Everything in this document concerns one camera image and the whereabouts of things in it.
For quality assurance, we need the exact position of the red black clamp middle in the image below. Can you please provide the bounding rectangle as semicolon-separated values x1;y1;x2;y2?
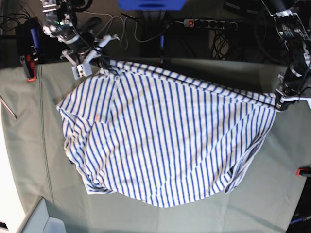
158;35;165;65

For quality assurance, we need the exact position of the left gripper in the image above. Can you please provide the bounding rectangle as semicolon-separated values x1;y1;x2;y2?
275;72;311;112

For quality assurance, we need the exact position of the red black clamp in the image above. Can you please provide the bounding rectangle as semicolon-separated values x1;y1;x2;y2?
296;166;311;178
158;35;165;65
20;20;40;82

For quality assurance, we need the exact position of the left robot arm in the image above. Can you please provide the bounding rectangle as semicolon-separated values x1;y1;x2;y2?
262;0;311;111

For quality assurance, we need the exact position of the green table cloth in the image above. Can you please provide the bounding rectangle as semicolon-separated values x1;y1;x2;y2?
0;63;311;233

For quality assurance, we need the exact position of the white power strip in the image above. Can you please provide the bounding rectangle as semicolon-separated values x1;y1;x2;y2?
183;19;238;30

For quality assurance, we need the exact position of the grey looped cable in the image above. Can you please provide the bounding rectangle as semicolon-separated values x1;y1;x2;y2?
80;9;137;50

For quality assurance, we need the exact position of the blue white striped t-shirt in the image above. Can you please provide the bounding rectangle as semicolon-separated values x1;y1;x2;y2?
56;61;276;208

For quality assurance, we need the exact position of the white plastic bin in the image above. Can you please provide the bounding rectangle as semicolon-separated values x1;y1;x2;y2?
17;196;67;233

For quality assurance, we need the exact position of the red black clamp left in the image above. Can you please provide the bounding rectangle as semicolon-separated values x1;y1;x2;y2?
20;20;40;82

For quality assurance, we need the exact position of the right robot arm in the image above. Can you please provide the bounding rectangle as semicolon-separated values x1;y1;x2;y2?
42;0;119;77

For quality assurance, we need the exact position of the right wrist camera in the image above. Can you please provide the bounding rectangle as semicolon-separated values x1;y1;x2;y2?
71;64;92;80

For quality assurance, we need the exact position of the red black clamp right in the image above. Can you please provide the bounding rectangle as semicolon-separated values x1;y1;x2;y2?
296;166;311;178

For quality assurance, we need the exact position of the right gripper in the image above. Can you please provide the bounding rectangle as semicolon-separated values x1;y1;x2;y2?
60;34;120;70

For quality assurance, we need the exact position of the metal rod on table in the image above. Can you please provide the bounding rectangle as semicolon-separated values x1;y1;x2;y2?
0;96;17;120

